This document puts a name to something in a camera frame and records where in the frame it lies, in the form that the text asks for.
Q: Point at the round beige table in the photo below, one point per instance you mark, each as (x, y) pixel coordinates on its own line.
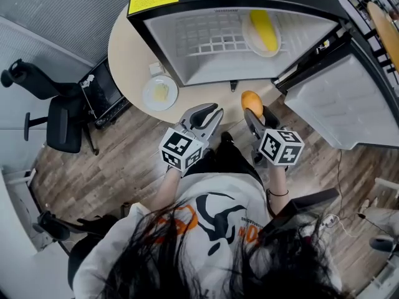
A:
(131, 61)

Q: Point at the white oval plate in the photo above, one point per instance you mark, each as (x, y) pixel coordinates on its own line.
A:
(249, 39)

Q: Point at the black office chair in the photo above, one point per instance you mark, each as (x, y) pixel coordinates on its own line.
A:
(62, 120)

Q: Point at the person's left forearm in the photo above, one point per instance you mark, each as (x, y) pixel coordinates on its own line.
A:
(166, 188)

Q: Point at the white furniture frame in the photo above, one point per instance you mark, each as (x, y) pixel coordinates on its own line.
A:
(386, 187)

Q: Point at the round wooden table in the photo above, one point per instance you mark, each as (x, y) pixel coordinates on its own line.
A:
(385, 33)

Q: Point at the person's right forearm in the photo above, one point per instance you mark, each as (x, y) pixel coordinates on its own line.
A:
(279, 185)

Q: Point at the yellow corn food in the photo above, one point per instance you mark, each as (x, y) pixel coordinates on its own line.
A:
(265, 30)

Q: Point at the black mini fridge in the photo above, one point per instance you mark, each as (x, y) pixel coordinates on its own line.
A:
(330, 104)

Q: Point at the small white box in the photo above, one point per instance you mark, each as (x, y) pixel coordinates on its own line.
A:
(156, 69)

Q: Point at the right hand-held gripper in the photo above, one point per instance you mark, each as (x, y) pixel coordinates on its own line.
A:
(277, 146)

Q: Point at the orange round bread food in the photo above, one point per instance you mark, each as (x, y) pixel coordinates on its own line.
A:
(252, 101)

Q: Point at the white round plate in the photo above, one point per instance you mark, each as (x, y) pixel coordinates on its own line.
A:
(152, 98)

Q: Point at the black trousers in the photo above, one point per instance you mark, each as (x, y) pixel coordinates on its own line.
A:
(224, 157)

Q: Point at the white power strip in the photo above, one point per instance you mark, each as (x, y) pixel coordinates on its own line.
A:
(329, 220)

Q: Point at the black wrist band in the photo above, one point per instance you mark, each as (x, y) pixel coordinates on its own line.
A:
(278, 194)

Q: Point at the white printed t-shirt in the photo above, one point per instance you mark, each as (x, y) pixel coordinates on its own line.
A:
(199, 223)

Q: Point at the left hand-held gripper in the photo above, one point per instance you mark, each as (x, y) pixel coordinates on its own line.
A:
(182, 146)

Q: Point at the black cabinet box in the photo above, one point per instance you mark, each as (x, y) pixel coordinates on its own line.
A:
(103, 89)

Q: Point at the pale yellow sliced food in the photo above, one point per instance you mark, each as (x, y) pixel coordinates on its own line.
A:
(161, 93)

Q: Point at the black chair with armrest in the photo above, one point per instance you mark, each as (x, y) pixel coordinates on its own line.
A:
(62, 226)

